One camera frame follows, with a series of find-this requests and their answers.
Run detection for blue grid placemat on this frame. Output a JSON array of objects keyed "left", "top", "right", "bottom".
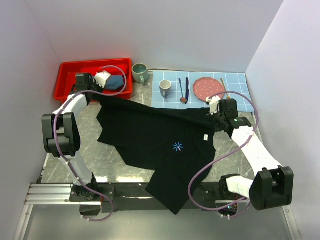
[{"left": 151, "top": 70, "right": 251, "bottom": 109}]

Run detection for green ceramic mug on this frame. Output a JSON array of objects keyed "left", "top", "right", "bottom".
[{"left": 131, "top": 63, "right": 149, "bottom": 85}]

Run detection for aluminium rail frame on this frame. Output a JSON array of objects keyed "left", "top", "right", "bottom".
[{"left": 12, "top": 104, "right": 303, "bottom": 240}]

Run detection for black t shirt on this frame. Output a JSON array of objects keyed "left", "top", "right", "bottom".
[{"left": 97, "top": 96, "right": 216, "bottom": 214}]

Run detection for red plastic bin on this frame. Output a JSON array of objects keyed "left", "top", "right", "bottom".
[{"left": 53, "top": 58, "right": 133, "bottom": 104}]

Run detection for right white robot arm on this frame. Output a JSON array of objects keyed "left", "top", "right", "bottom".
[{"left": 206, "top": 96, "right": 294, "bottom": 211}]

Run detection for grey white mug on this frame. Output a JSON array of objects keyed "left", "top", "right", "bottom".
[{"left": 159, "top": 79, "right": 172, "bottom": 98}]

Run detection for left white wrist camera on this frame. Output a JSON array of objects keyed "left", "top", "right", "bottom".
[{"left": 94, "top": 71, "right": 111, "bottom": 89}]

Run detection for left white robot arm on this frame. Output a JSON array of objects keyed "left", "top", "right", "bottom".
[{"left": 41, "top": 73, "right": 110, "bottom": 201}]

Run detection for pink dotted plate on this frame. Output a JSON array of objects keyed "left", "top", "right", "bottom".
[{"left": 192, "top": 77, "right": 225, "bottom": 102}]

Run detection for blue handled knife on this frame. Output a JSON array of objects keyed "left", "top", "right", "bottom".
[{"left": 185, "top": 77, "right": 190, "bottom": 102}]

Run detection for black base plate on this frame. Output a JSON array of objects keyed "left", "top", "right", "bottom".
[{"left": 69, "top": 182, "right": 241, "bottom": 216}]

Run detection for blue handled spoon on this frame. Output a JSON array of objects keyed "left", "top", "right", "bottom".
[{"left": 178, "top": 78, "right": 187, "bottom": 104}]

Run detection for blue rolled t shirt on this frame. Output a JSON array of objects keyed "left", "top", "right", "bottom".
[{"left": 104, "top": 75, "right": 124, "bottom": 91}]

